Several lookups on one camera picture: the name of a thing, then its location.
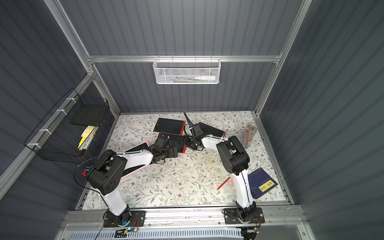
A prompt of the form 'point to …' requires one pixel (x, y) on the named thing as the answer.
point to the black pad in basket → (86, 115)
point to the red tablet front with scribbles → (178, 140)
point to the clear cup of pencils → (250, 130)
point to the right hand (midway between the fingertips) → (183, 143)
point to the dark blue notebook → (260, 182)
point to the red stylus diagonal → (223, 184)
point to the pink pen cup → (84, 173)
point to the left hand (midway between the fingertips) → (174, 152)
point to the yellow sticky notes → (87, 132)
